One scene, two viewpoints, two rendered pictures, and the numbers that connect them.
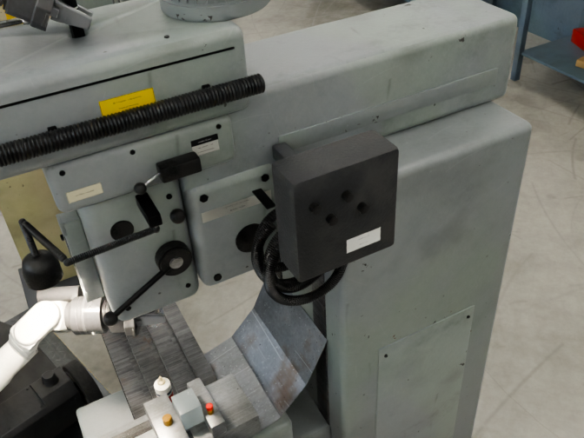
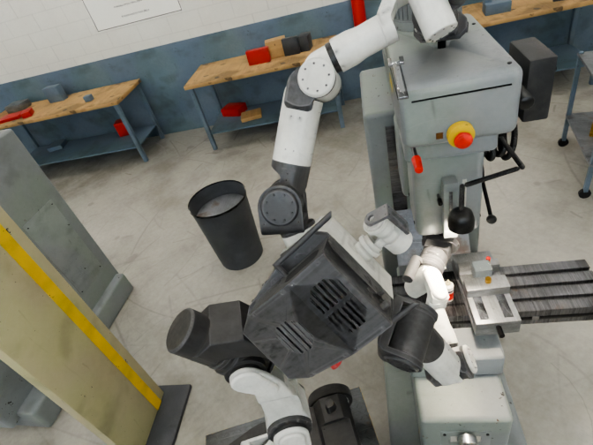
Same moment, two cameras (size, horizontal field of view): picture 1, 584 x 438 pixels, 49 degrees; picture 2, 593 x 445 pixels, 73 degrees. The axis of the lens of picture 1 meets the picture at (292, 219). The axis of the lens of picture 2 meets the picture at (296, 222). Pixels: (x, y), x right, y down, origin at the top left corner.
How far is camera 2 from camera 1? 1.60 m
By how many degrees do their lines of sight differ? 38
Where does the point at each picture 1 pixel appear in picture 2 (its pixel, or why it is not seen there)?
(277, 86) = not seen: hidden behind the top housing
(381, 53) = not seen: hidden behind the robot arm
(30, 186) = (95, 382)
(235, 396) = (471, 256)
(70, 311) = (435, 263)
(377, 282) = not seen: hidden behind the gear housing
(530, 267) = (341, 198)
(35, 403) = (341, 426)
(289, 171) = (544, 56)
